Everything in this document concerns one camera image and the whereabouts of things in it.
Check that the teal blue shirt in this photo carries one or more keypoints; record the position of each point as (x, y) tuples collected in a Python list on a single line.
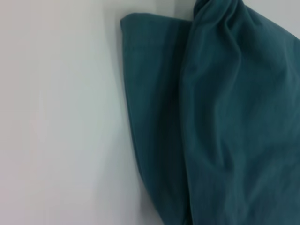
[(222, 117)]

